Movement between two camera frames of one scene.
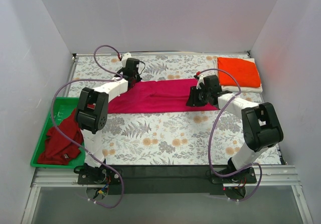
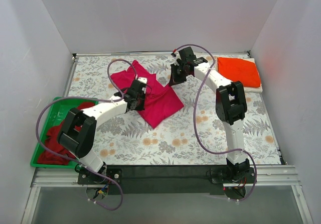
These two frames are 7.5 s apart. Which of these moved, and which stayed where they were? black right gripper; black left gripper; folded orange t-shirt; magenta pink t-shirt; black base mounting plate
Moved: black right gripper; black left gripper; magenta pink t-shirt
Stayed: folded orange t-shirt; black base mounting plate
